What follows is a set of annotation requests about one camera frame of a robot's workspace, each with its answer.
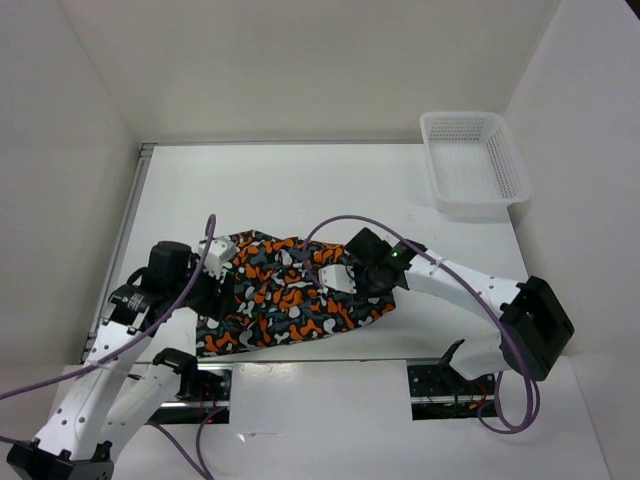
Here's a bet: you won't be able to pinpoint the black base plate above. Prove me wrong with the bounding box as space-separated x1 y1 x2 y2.
406 362 496 421
150 368 232 425

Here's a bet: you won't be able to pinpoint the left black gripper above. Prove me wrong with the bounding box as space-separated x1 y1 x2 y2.
171 254 240 320

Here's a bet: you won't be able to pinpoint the white perforated plastic basket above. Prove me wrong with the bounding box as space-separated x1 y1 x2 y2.
419 111 531 218

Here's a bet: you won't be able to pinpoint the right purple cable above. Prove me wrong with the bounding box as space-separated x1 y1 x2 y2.
301 214 541 435

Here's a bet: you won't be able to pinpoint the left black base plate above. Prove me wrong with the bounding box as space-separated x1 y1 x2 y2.
150 368 232 425

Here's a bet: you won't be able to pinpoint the orange camouflage shorts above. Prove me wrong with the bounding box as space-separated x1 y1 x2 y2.
195 230 396 357

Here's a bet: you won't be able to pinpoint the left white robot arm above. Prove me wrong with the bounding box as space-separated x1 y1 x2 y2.
7 239 235 479

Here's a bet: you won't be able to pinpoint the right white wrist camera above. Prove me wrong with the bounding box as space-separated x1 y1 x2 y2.
319 264 357 295

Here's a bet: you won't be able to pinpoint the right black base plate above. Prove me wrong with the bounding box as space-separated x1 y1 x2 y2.
406 362 496 421

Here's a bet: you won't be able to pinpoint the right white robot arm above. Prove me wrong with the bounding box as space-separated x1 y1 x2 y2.
345 228 575 393

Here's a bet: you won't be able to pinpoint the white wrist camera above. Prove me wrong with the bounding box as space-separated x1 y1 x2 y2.
319 264 357 295
197 239 236 278

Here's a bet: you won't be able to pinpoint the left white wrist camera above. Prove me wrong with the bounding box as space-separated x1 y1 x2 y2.
197 239 236 278

